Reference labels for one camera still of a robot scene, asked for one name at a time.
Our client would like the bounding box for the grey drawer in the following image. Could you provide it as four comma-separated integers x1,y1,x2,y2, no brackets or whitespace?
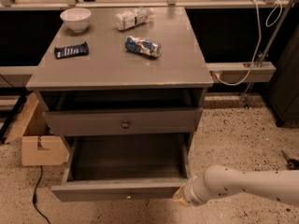
51,133,190,202
43,108,203,136

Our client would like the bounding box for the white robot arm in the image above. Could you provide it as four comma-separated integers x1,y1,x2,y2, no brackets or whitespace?
173,165,299,206

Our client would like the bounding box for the grey wooden drawer cabinet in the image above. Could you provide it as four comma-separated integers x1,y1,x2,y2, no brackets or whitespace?
25,6,215,156

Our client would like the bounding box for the black tool on floor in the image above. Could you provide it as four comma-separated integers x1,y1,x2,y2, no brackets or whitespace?
281,151,299,170

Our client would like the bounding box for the grey metal stand pole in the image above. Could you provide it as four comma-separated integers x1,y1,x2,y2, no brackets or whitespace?
235,0,295,108

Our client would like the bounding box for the dark grey cabinet right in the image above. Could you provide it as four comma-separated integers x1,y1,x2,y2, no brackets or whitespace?
264,25,299,127

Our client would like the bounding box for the cardboard box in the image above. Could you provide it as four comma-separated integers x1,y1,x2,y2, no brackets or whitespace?
5,93,69,166

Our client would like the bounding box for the crushed blue snack can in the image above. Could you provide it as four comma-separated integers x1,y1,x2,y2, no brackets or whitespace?
125,35,162,58

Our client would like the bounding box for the dark blue snack bar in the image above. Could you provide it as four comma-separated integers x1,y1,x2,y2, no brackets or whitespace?
54,42,89,59

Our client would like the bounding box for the white plastic bottle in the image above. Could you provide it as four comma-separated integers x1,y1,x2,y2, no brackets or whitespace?
115,7,155,31

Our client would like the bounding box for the white ceramic bowl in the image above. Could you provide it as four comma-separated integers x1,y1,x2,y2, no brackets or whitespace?
60,7,92,33

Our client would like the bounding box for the black floor cable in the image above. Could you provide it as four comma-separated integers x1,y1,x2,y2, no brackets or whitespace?
32,165,51,224

